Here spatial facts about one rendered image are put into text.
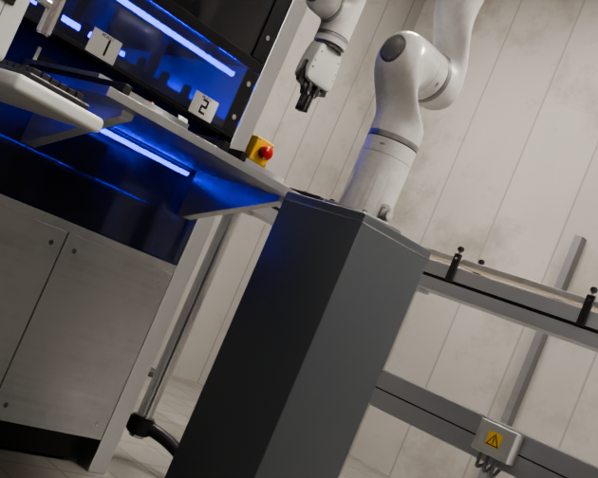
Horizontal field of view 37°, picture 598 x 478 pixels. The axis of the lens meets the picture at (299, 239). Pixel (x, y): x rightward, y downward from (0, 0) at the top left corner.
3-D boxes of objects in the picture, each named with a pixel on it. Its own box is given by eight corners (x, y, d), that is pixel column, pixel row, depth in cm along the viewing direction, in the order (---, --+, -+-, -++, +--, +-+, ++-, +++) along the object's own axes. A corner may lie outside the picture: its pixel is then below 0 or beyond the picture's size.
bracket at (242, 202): (177, 214, 239) (196, 171, 240) (185, 218, 241) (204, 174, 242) (258, 245, 215) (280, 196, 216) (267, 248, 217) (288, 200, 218)
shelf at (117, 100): (-5, 69, 204) (-1, 61, 204) (208, 180, 254) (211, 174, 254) (105, 95, 170) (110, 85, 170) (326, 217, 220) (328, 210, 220)
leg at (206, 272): (116, 428, 269) (216, 196, 275) (139, 432, 276) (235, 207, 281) (132, 439, 263) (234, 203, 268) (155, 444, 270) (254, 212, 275)
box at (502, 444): (470, 447, 251) (481, 417, 252) (478, 450, 255) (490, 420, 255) (505, 464, 243) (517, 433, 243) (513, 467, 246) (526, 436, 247)
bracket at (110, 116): (20, 140, 203) (43, 89, 204) (30, 146, 205) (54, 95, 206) (97, 168, 179) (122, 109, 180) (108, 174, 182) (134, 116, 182)
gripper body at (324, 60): (330, 52, 229) (313, 92, 229) (307, 33, 222) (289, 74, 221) (351, 55, 224) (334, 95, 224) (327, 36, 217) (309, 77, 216)
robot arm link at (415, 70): (426, 159, 199) (466, 63, 200) (379, 125, 186) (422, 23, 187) (386, 151, 207) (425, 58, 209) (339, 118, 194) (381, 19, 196)
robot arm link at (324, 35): (331, 44, 230) (327, 54, 229) (310, 27, 223) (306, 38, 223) (355, 46, 224) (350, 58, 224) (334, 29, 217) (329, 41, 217)
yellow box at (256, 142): (233, 154, 256) (243, 131, 256) (250, 163, 261) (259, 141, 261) (250, 158, 250) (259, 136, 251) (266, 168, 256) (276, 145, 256)
